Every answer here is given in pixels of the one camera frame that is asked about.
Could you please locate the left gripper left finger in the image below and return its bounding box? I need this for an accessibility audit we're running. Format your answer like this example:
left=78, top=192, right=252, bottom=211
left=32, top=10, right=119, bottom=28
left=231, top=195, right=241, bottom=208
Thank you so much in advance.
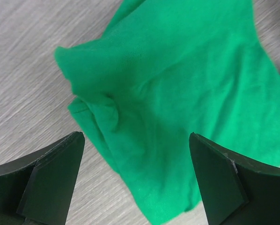
left=0, top=132, right=85, bottom=225

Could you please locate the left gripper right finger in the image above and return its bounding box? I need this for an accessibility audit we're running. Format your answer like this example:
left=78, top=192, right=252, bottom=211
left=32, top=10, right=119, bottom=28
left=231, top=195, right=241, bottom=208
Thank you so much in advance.
left=189, top=133, right=280, bottom=225

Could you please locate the green t-shirt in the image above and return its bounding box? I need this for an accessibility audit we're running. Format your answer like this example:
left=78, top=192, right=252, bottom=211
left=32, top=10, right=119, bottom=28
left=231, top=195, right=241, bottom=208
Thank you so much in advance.
left=55, top=0, right=280, bottom=225

